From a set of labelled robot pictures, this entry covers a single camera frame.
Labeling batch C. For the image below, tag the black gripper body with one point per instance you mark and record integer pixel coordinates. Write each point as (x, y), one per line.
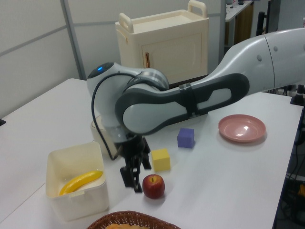
(132, 150)

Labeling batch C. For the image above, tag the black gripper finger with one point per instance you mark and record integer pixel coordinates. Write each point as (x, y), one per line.
(126, 177)
(138, 181)

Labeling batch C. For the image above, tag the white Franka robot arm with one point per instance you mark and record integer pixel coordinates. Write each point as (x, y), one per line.
(166, 107)

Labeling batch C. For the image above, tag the brown wicker basket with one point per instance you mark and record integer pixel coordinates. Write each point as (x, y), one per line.
(133, 218)

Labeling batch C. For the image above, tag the long baked bread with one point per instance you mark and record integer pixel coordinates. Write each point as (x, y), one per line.
(120, 226)

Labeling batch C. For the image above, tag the red apple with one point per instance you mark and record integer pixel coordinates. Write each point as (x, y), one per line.
(153, 187)

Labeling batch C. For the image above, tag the yellow cube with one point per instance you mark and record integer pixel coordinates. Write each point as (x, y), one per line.
(161, 161)

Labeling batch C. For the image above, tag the cream lidded container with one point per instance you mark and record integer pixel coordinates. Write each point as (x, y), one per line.
(97, 139)

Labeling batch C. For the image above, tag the yellow banana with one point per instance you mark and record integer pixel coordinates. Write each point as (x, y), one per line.
(81, 181)

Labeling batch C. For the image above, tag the purple cube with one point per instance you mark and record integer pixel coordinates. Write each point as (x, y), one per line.
(186, 138)

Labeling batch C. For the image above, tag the cream plastic open box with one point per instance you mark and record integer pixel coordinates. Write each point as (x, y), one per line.
(78, 205)

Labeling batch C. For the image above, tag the pink plastic plate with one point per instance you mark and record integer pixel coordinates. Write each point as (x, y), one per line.
(241, 128)

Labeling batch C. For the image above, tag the cream plastic cabinet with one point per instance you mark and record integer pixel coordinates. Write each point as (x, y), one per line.
(166, 43)

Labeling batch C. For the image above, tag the wooden background desk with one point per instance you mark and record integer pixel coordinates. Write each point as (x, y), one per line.
(240, 21)

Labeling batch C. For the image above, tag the black stand on table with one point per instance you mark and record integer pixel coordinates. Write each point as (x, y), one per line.
(299, 95)

